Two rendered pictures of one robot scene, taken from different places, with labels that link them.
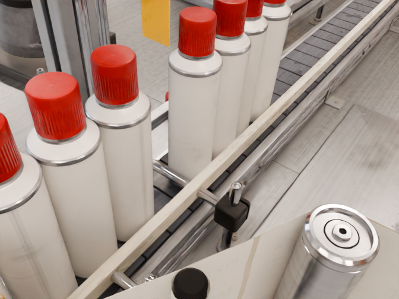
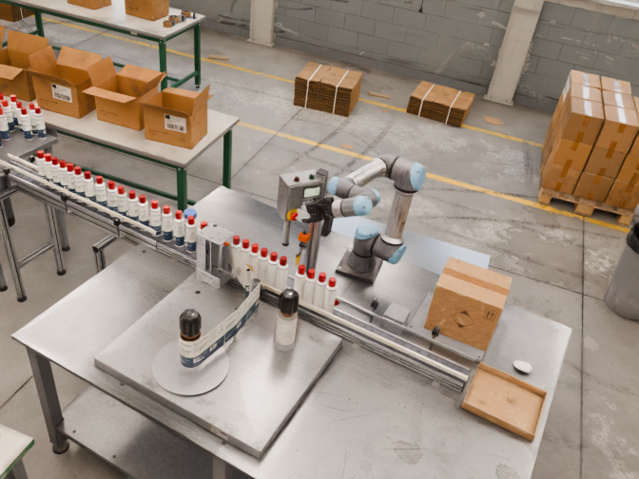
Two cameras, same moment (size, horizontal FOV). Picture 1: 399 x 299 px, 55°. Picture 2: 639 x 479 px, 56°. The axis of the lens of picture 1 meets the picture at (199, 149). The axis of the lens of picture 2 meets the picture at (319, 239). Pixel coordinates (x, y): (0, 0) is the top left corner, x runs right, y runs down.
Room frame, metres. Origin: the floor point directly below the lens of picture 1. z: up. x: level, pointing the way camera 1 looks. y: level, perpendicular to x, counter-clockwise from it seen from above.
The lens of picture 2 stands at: (0.03, -2.07, 2.81)
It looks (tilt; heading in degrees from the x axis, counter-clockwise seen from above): 37 degrees down; 80
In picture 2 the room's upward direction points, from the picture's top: 8 degrees clockwise
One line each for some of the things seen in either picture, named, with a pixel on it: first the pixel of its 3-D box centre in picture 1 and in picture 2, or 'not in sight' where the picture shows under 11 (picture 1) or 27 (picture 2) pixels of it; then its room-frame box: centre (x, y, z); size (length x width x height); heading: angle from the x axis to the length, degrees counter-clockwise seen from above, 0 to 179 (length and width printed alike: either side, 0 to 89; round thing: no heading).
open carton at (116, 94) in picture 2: not in sight; (128, 94); (-0.75, 1.97, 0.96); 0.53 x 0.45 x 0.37; 66
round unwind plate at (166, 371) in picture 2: not in sight; (191, 365); (-0.14, -0.40, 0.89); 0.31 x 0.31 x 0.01
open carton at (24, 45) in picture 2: not in sight; (12, 67); (-1.60, 2.28, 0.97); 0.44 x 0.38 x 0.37; 70
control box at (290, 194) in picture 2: not in sight; (300, 196); (0.30, 0.14, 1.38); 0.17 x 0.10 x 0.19; 22
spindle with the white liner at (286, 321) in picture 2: not in sight; (286, 318); (0.25, -0.27, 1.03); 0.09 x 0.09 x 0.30
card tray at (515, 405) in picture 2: not in sight; (505, 399); (1.17, -0.54, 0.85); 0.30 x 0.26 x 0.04; 147
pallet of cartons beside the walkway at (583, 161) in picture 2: not in sight; (598, 143); (3.36, 2.71, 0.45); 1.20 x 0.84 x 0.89; 66
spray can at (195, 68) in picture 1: (192, 107); (300, 283); (0.33, 0.01, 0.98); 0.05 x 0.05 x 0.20
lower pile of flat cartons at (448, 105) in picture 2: not in sight; (440, 103); (2.27, 4.16, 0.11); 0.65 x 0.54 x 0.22; 152
